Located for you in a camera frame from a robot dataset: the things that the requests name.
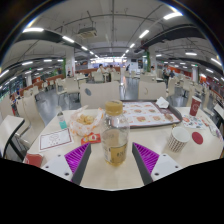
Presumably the clear bottle with yellow cap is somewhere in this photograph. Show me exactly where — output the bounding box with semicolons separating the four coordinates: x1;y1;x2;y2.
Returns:
100;99;131;167

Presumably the flat red card holder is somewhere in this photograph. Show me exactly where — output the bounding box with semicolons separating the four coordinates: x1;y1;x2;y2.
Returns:
23;152;44;168

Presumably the tall red paper cup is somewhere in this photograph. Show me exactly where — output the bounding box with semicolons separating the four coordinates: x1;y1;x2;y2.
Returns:
189;96;203;117

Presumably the group of beige chairs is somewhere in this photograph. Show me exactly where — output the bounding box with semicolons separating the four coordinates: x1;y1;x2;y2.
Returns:
13;68;224;108

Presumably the white paper with red frame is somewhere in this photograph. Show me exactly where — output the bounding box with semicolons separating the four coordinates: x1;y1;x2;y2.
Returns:
38;128;74;153

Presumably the printed paper tray liner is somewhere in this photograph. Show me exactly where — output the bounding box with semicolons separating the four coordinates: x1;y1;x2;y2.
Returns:
122;102;176;127

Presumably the paper bag of fried snacks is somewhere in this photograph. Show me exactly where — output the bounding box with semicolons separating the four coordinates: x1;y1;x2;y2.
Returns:
69;105;105;137

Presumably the ceiling air conditioner unit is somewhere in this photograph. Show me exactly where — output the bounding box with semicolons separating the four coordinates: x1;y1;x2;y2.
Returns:
77;26;98;39

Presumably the flat round red coaster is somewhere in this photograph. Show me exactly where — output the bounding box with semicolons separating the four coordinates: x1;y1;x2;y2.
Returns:
191;131;204;146

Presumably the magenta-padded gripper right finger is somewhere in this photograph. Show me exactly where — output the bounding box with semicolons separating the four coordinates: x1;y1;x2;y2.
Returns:
132;142;184;186

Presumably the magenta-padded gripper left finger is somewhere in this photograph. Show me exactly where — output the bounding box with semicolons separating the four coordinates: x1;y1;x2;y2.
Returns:
41;142;92;186

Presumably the small teal sanitizer bottle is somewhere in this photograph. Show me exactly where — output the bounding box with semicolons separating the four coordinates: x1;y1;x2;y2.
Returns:
56;110;68;130

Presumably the plain beige chair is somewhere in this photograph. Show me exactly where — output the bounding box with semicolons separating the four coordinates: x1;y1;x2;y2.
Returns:
19;94;46;138

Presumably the small red sauce packet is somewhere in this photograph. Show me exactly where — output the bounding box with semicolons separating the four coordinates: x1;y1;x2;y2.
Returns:
80;132;102;145

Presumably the dark brown food tray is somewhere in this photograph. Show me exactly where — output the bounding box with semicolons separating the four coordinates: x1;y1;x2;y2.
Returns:
121;100;184;129

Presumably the beige chair with black frame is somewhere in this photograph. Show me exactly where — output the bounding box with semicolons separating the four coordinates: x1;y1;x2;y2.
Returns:
0;114;26;158
213;103;224;128

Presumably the white red-patterned paper cup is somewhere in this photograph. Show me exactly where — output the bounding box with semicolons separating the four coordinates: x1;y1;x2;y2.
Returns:
166;126;191;153

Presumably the brown fried food piece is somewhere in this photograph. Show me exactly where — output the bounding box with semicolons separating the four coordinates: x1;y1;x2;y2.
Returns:
163;113;175;122

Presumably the group of ceiling lights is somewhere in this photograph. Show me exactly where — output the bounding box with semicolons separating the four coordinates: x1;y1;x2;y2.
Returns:
0;11;224;84

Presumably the white paper napkin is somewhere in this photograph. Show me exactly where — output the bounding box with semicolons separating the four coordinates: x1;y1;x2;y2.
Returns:
155;96;170;109

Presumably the beige chair with round hole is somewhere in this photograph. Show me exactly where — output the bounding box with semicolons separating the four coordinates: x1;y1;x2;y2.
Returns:
138;80;167;101
79;81;121;110

